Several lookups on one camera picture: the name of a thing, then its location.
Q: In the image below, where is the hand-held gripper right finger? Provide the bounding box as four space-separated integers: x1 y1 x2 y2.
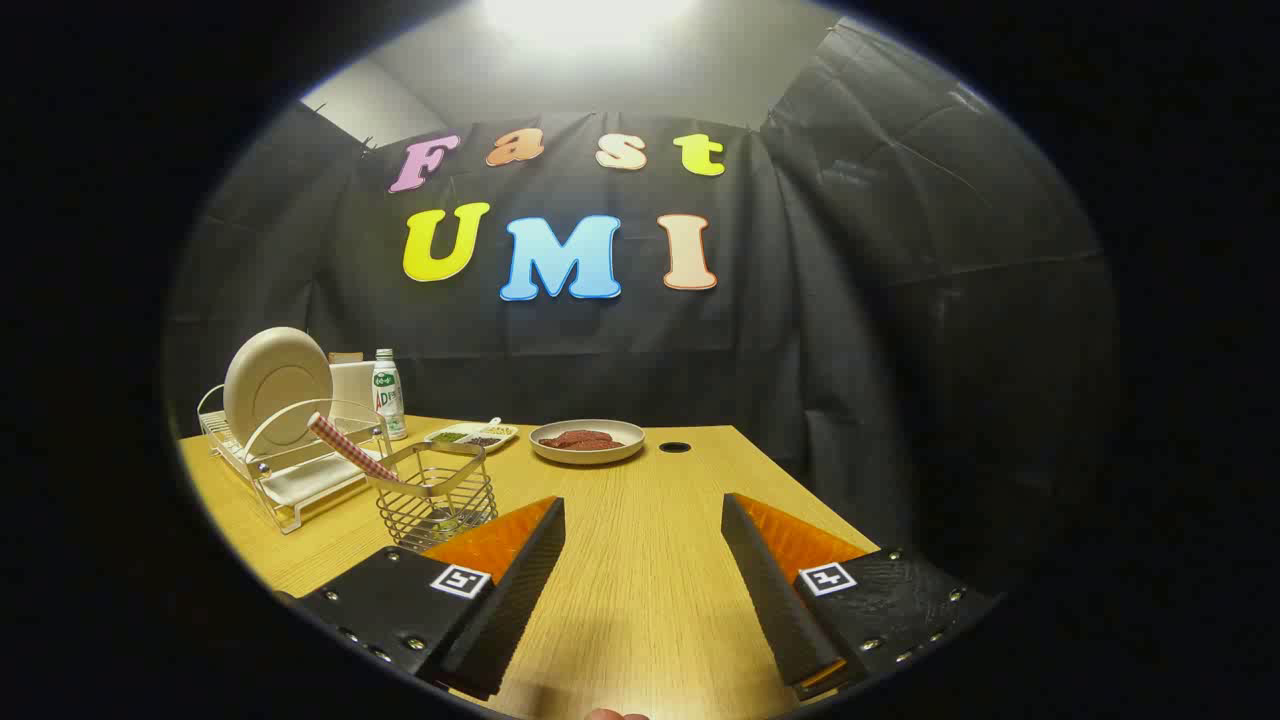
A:
720 492 1001 701

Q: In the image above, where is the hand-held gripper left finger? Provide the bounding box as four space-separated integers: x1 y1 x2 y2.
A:
295 495 566 701

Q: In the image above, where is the metal wire basket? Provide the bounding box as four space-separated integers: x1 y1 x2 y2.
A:
368 441 499 554

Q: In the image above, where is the spoon with red checkered handle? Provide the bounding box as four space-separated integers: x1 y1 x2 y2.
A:
307 412 461 531

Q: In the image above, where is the white wire dish rack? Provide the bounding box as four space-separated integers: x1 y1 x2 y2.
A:
197 385 401 534

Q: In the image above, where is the beige round plate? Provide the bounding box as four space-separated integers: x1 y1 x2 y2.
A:
222 327 334 451

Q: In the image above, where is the white divided dish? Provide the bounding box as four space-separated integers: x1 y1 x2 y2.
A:
424 418 519 454

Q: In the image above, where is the beige plate with meat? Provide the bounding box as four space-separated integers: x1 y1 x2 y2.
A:
529 419 646 465

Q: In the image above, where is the white bottle with green label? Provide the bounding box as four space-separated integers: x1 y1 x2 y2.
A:
372 348 409 442

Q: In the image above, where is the white drip tray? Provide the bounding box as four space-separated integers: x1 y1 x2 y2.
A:
262 455 376 506

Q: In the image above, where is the black backdrop cloth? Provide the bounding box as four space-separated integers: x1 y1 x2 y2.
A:
165 15 1116 591

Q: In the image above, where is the white toaster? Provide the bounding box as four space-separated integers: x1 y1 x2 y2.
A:
328 358 379 421

